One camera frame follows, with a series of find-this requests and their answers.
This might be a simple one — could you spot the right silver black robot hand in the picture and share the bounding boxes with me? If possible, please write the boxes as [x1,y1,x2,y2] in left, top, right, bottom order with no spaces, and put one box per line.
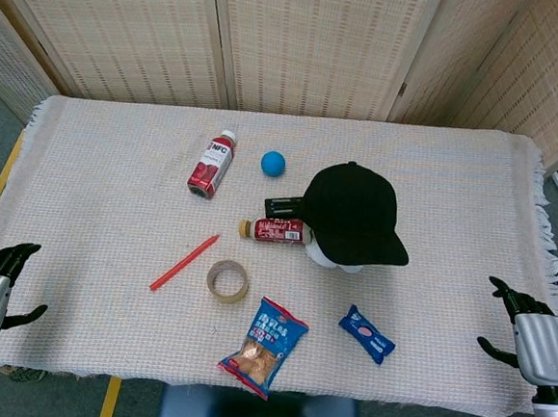
[473,274,558,389]

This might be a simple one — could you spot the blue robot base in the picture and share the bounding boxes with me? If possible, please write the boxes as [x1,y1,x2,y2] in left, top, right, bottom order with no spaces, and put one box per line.
[158,381,364,417]

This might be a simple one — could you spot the black baseball cap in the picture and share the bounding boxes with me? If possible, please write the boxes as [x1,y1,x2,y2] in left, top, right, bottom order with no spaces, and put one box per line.
[259,154,417,271]

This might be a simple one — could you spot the white round object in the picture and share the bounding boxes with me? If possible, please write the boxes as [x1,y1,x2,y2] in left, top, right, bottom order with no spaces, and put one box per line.
[302,227,366,275]

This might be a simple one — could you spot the red-label drink bottle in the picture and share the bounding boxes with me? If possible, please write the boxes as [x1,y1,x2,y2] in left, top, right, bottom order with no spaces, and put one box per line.
[237,214,318,247]

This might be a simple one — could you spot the blue cookie packet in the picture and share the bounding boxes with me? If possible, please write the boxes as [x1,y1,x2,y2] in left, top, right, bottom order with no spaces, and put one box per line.
[334,303,400,367]

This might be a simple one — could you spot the white woven tablecloth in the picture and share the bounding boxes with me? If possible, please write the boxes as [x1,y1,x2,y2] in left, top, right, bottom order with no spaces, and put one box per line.
[0,89,558,417]

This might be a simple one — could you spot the red pen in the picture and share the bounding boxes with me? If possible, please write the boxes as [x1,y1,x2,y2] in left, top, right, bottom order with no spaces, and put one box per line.
[148,228,222,298]

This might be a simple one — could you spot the brown tape roll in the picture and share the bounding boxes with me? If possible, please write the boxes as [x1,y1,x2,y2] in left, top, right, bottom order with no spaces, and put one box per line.
[204,258,252,306]

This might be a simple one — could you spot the red NFC juice bottle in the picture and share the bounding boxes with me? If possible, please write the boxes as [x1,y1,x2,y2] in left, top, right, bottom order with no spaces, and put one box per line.
[185,125,241,202]

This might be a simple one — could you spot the blue snack chip bag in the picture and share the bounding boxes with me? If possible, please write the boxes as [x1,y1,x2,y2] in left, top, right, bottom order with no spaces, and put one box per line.
[215,292,312,404]

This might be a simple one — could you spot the blue ball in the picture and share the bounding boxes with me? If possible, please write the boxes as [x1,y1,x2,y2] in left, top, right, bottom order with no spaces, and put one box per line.
[259,149,288,178]

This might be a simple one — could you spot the woven folding screen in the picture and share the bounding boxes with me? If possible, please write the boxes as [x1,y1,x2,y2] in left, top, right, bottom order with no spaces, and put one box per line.
[0,0,558,167]

